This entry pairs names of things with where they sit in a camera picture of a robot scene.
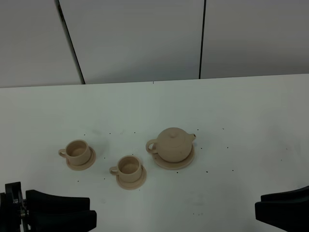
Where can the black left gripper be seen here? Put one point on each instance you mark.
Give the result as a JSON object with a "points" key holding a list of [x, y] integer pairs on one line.
{"points": [[53, 213]]}

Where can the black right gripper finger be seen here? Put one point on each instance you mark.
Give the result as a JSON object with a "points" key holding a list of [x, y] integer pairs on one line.
{"points": [[290, 216], [286, 196]]}

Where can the tan ceramic teapot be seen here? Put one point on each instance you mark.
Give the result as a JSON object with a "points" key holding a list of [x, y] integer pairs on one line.
{"points": [[172, 144]]}

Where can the tan teapot saucer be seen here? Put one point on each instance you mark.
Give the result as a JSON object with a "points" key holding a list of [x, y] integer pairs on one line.
{"points": [[174, 165]]}

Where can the tan teacup far left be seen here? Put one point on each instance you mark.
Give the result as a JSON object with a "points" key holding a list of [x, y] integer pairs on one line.
{"points": [[76, 152]]}

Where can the tan teacup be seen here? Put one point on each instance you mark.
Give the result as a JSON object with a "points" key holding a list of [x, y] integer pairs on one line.
{"points": [[128, 169], [76, 152]]}

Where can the tan saucer far left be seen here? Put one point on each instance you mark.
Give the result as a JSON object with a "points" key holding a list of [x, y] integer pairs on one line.
{"points": [[84, 166]]}

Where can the tan saucer near centre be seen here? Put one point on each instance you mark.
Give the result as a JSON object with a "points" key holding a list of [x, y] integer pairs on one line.
{"points": [[133, 185]]}

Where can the tan teacup near centre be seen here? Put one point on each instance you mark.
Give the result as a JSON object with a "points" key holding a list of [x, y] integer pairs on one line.
{"points": [[128, 169]]}

